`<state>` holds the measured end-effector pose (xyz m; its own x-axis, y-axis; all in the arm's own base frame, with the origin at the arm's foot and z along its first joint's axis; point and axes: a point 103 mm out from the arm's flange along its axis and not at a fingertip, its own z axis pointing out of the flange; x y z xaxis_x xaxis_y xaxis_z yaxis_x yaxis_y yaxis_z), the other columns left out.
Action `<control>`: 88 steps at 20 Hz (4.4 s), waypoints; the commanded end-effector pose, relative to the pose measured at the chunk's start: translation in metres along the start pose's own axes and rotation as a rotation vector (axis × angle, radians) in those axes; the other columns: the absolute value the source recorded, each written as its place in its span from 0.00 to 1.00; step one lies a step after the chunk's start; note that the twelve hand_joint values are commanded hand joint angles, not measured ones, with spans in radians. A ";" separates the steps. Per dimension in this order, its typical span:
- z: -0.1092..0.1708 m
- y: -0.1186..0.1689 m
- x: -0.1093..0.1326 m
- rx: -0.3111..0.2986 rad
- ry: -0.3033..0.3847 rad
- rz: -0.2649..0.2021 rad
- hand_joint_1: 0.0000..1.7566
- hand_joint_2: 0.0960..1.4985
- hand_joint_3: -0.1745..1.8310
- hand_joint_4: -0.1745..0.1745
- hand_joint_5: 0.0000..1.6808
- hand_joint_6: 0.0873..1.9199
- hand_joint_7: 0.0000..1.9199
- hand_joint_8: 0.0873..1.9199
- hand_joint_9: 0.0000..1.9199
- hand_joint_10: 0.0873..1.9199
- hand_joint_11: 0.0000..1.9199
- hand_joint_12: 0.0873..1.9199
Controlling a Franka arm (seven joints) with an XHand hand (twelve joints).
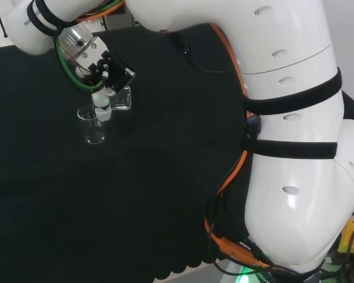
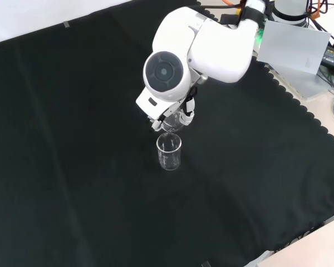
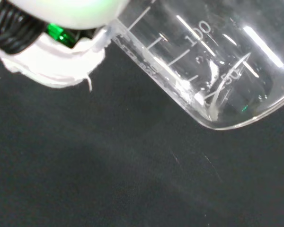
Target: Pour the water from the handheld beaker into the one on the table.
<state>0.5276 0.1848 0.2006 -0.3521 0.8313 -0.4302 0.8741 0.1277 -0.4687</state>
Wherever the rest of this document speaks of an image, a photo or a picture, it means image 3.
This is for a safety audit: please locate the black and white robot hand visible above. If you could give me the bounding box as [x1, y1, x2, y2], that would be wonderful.
[0, 0, 131, 92]

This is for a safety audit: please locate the black bench cloth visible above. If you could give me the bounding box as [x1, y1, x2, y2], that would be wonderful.
[0, 42, 284, 227]

